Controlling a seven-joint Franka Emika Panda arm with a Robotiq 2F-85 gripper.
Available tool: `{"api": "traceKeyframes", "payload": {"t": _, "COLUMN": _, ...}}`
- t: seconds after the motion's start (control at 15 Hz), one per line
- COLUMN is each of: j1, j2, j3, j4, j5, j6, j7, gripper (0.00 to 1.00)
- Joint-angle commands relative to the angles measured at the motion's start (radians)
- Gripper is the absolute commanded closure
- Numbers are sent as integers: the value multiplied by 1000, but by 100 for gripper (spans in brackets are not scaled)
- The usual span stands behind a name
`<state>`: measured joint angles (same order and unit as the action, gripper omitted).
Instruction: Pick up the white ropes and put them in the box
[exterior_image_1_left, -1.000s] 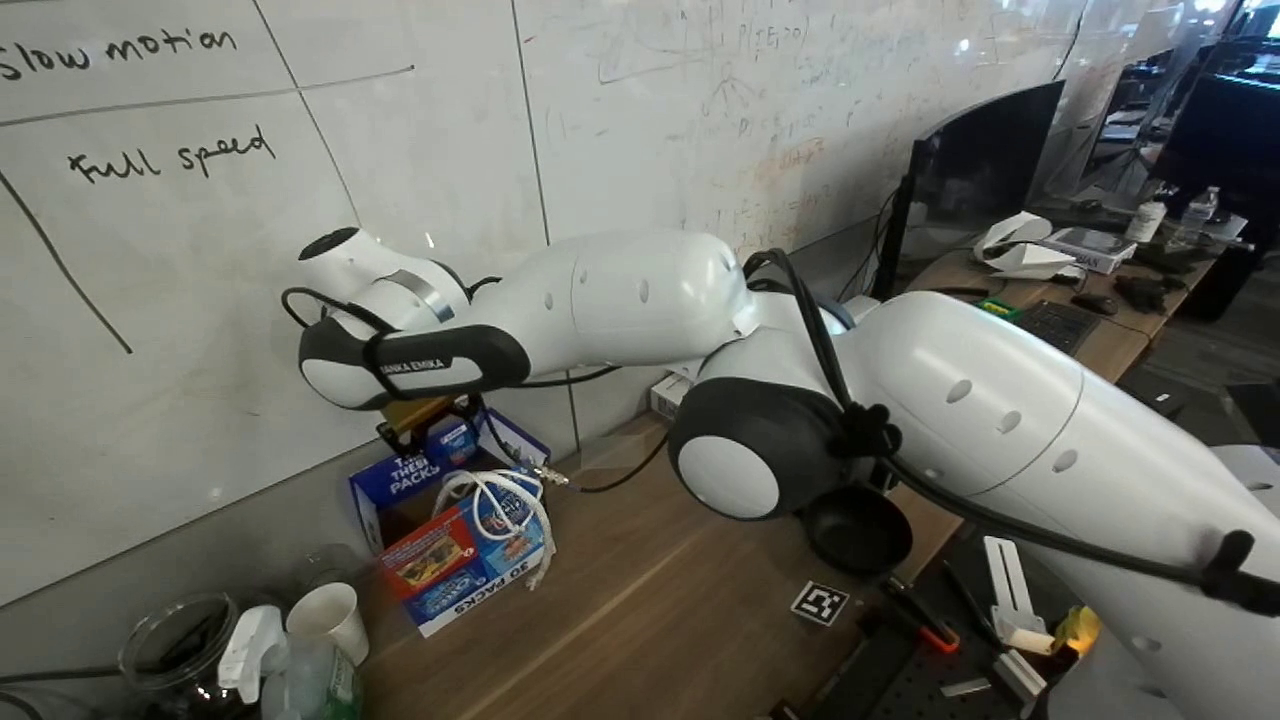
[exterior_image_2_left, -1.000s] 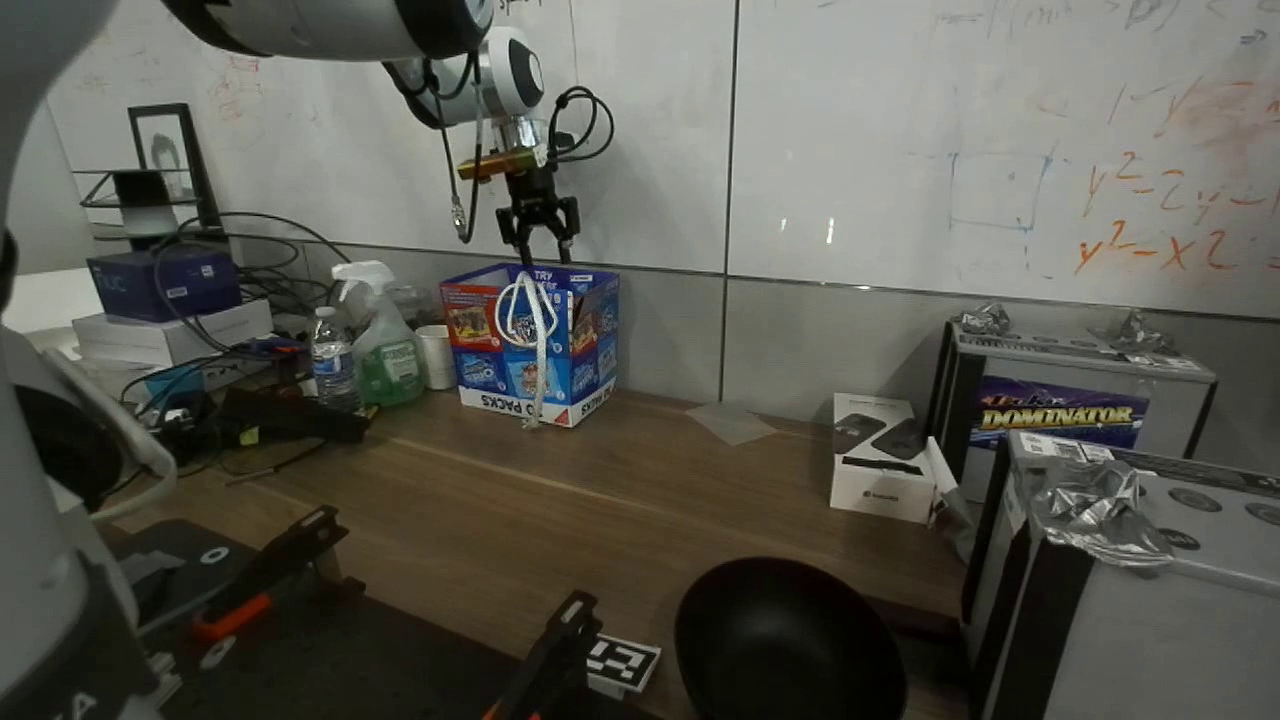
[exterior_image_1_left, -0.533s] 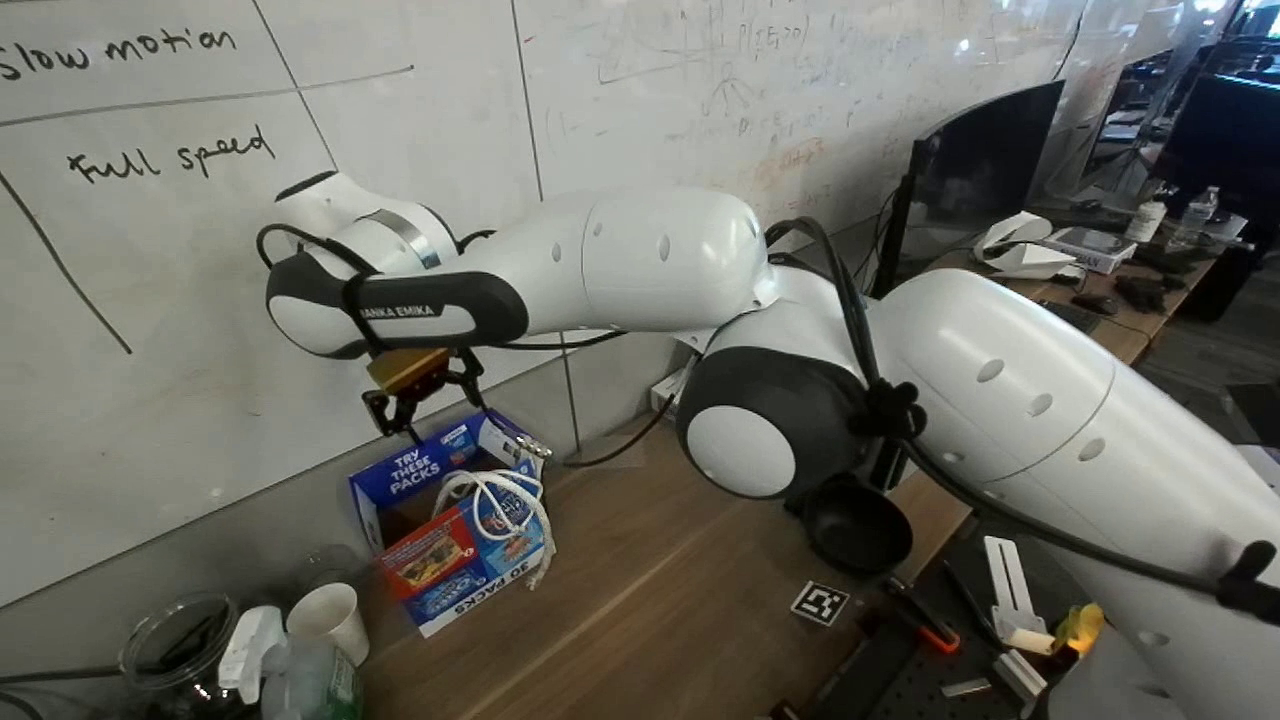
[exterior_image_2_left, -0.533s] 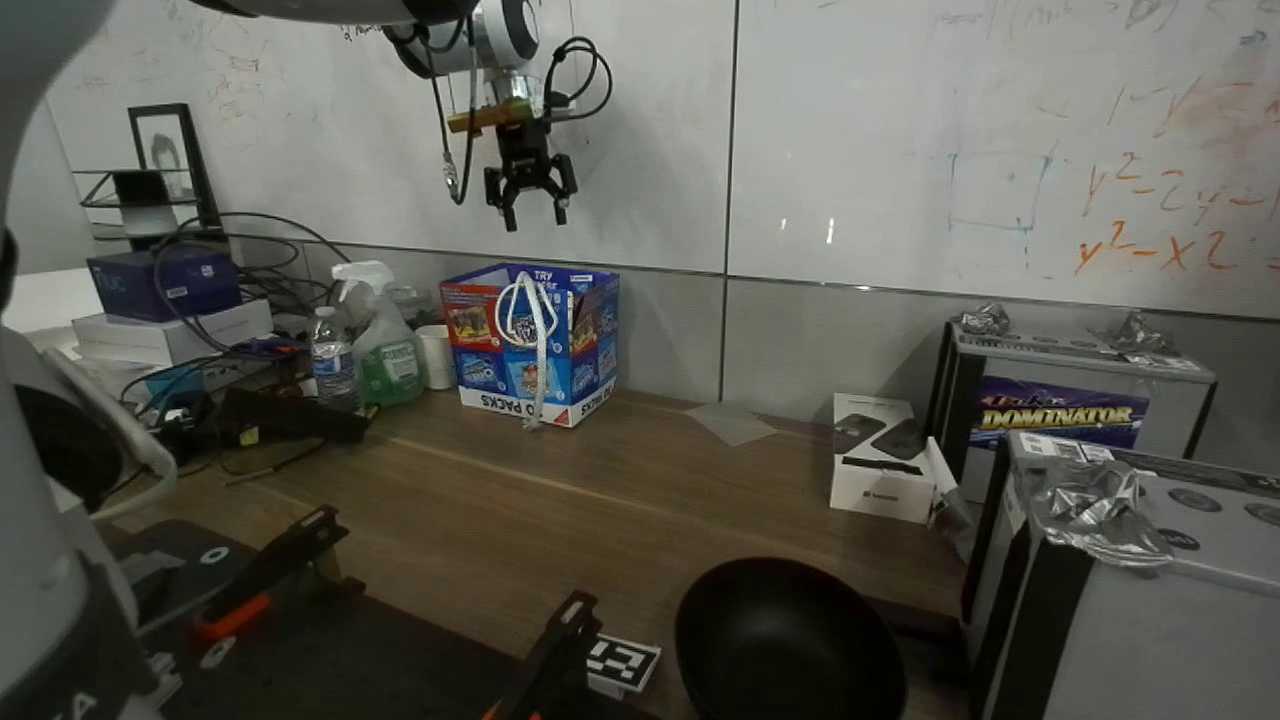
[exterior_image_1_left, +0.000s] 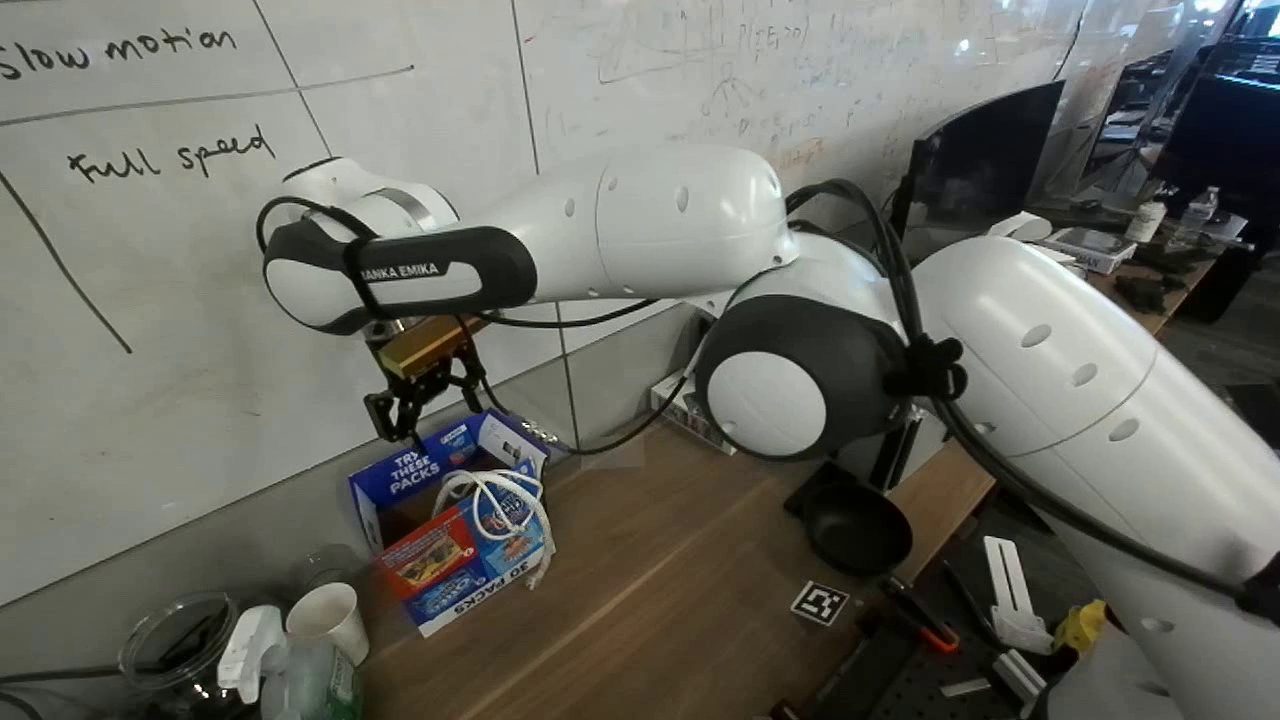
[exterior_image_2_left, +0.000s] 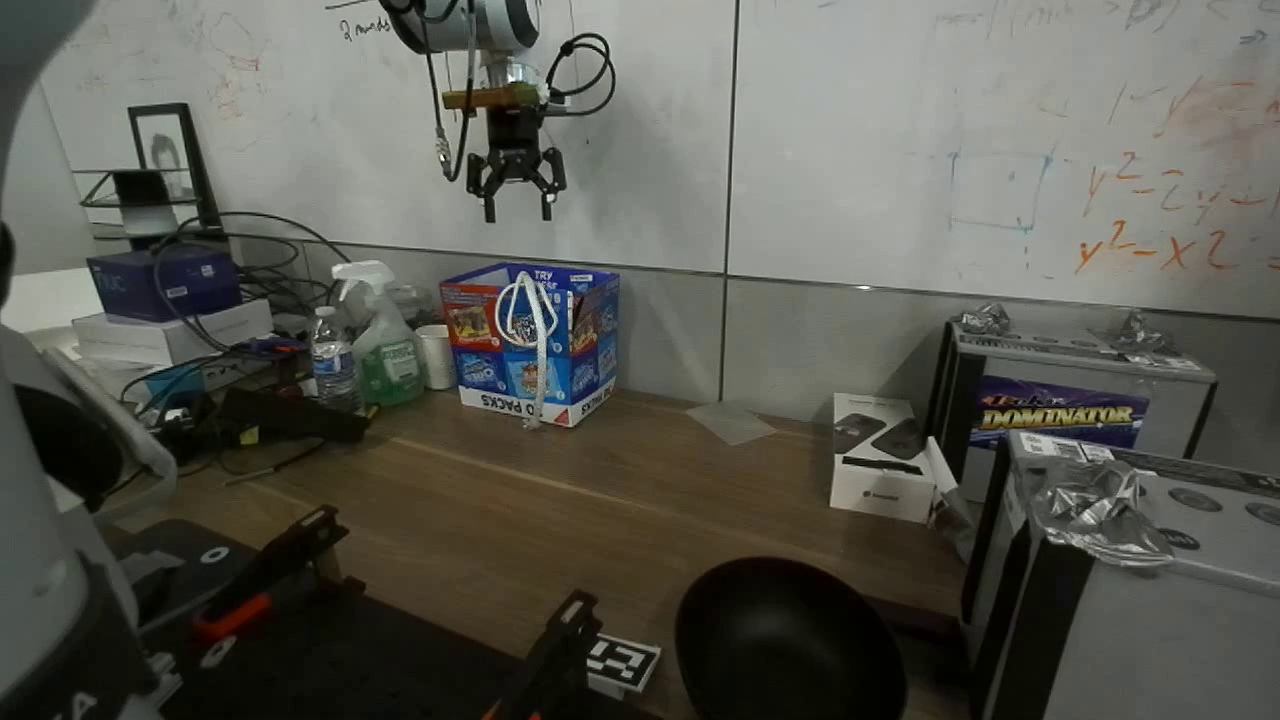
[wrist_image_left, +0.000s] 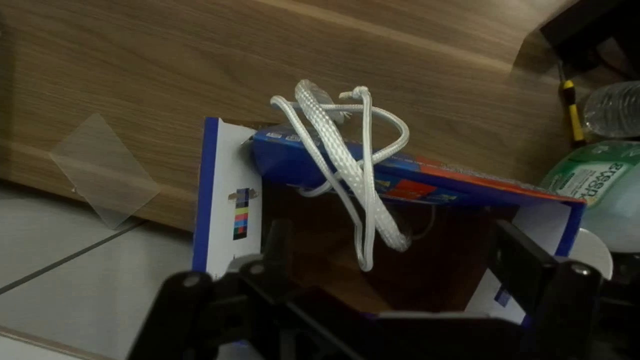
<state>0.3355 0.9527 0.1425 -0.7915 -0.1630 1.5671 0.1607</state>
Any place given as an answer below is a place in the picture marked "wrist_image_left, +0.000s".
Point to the clear plastic square sheet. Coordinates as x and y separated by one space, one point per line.
100 171

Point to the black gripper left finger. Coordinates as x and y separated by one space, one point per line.
193 312

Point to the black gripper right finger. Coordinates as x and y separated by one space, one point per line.
561 306

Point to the white cups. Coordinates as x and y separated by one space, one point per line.
601 192

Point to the white paper cup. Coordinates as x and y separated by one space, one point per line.
593 250

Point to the blue snack pack cardboard box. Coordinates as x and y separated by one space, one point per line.
227 192

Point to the clear plastic water bottle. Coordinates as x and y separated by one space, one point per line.
613 110

